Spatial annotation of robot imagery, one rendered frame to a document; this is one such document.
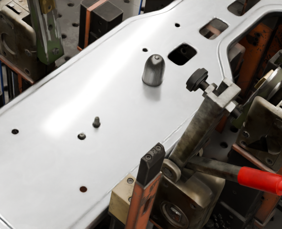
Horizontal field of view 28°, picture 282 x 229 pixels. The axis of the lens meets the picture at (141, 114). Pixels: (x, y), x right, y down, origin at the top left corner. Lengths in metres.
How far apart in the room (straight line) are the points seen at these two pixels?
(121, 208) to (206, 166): 0.11
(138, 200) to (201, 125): 0.11
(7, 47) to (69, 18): 0.45
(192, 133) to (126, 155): 0.17
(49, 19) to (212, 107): 0.36
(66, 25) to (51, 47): 0.49
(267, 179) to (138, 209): 0.14
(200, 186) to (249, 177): 0.09
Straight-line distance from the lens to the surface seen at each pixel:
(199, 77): 0.60
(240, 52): 0.98
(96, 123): 0.80
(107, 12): 0.99
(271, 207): 1.07
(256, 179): 0.64
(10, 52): 0.96
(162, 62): 0.84
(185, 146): 0.66
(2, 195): 0.75
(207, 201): 0.72
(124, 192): 0.68
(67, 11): 1.41
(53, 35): 0.88
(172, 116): 0.84
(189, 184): 0.72
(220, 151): 1.19
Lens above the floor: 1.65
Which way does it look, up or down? 52 degrees down
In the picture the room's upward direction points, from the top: 11 degrees clockwise
